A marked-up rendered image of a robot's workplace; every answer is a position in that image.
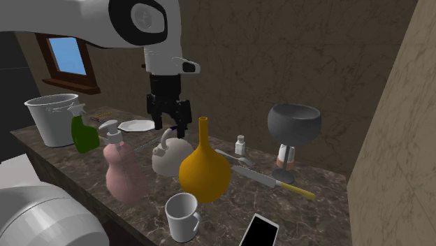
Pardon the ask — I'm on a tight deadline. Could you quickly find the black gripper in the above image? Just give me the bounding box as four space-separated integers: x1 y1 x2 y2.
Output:
146 73 193 139

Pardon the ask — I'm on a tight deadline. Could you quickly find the white octagonal plate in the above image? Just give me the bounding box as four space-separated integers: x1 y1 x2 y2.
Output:
117 119 157 133

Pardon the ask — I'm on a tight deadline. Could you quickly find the grey thin utensil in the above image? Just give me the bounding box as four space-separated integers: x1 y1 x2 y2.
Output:
133 137 161 153

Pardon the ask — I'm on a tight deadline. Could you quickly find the white kettle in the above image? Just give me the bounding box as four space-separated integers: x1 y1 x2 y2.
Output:
151 127 196 178

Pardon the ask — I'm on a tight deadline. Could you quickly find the orange long-necked vase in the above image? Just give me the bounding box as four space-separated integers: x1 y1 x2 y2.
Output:
178 116 233 205

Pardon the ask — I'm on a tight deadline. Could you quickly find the white salt shaker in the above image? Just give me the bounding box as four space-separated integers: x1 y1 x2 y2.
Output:
234 134 247 156

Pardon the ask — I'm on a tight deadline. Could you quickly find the pink soap dispenser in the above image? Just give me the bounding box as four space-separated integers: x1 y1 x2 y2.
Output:
98 119 148 205

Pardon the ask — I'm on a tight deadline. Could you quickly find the green spray bottle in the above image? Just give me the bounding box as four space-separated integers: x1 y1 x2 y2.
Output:
67 103 101 154

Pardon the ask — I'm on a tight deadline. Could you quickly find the white mug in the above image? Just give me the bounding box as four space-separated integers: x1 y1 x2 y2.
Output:
164 192 203 244

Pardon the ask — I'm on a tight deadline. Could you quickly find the brown framed window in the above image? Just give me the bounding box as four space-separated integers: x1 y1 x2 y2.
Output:
35 33 101 96

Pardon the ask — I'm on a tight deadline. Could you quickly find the white bucket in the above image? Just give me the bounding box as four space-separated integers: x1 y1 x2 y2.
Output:
24 93 87 148

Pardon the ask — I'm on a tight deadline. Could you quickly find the white and brown bottle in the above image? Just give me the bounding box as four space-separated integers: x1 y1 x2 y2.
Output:
275 143 296 171

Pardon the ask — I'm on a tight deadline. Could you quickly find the grey goblet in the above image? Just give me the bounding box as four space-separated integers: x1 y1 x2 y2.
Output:
266 103 323 185

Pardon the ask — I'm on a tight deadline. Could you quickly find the black smartphone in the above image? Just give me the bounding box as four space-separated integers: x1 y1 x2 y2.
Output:
238 212 280 246

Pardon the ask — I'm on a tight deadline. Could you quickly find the black refrigerator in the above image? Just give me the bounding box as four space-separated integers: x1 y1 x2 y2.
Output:
0 31 42 164

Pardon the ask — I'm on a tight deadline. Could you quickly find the yellow-handled knife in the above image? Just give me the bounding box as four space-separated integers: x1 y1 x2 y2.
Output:
231 165 317 201

